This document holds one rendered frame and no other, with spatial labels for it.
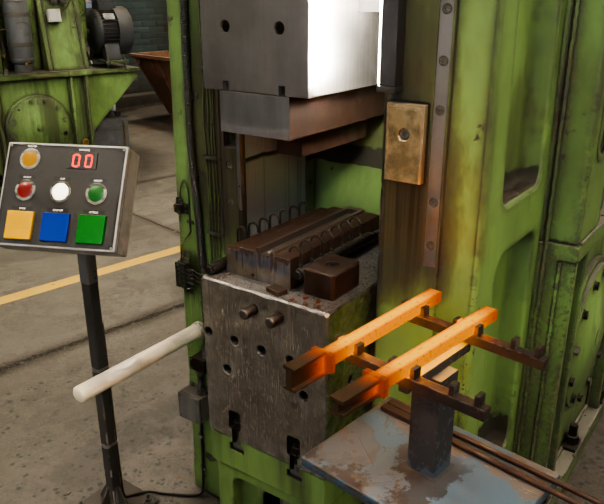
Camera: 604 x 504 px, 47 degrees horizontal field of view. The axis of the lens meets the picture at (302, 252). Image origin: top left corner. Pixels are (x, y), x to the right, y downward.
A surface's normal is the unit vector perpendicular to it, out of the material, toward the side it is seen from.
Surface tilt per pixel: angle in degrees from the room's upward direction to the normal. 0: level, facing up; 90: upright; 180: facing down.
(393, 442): 0
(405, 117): 90
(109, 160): 60
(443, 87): 90
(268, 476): 90
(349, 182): 90
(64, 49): 79
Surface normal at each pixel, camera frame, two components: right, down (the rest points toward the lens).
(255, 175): 0.81, 0.21
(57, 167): -0.16, -0.17
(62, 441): 0.00, -0.93
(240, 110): -0.58, 0.29
